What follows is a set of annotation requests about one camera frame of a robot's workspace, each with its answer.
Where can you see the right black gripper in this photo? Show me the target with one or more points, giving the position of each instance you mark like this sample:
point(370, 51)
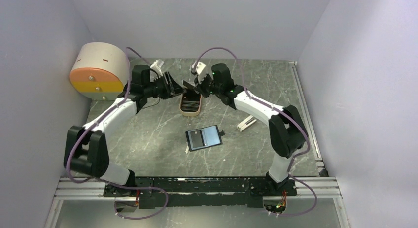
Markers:
point(199, 87)

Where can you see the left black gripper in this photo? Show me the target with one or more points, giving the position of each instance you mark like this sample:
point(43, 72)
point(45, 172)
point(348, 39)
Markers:
point(171, 89)

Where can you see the black credit card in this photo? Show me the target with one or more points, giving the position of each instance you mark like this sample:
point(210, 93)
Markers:
point(188, 85)

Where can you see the beige wooden card tray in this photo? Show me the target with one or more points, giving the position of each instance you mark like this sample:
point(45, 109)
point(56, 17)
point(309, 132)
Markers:
point(190, 114)

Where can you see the black leather card holder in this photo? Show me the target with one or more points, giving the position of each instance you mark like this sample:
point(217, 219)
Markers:
point(212, 137)

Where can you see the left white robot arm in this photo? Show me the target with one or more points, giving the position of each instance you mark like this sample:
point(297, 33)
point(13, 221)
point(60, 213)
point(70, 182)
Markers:
point(86, 149)

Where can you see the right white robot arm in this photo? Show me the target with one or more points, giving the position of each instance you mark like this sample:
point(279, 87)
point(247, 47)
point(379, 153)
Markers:
point(287, 131)

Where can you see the card inside holder sleeve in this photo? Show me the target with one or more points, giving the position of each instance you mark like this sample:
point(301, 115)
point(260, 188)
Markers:
point(197, 139)

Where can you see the small white wooden block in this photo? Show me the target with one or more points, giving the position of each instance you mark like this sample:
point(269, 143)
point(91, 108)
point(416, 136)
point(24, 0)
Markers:
point(246, 123)

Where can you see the round pastel drawer box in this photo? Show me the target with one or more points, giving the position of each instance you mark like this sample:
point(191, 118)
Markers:
point(100, 71)

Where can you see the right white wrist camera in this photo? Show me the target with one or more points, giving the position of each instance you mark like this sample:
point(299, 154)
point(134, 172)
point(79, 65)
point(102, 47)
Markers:
point(198, 70)

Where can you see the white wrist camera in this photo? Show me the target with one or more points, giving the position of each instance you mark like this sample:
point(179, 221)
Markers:
point(198, 70)
point(156, 67)

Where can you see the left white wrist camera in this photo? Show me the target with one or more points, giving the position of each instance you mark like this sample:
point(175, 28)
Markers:
point(156, 67)

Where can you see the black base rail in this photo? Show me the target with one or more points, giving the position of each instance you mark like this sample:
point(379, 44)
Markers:
point(156, 192)

